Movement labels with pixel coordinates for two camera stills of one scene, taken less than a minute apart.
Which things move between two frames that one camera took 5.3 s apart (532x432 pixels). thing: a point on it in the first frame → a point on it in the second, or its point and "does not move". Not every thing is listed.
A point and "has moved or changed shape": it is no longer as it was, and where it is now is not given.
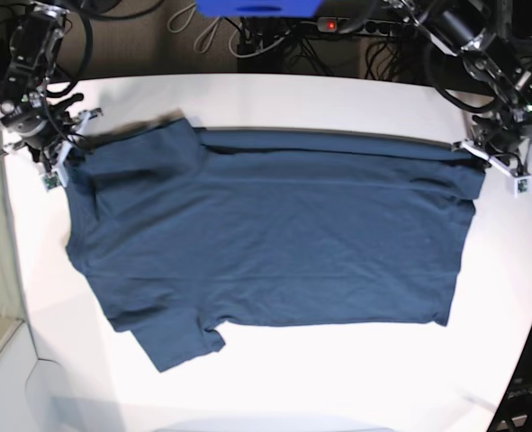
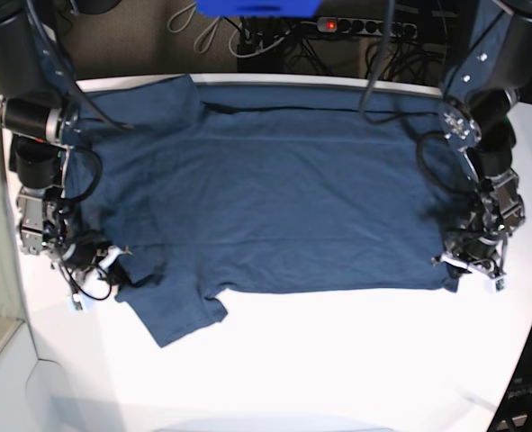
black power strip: [365, 25] does not move
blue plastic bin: [257, 8] does not move
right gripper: [504, 133] → [470, 250]
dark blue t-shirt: [180, 231] has moved or changed shape
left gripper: [55, 128] → [87, 265]
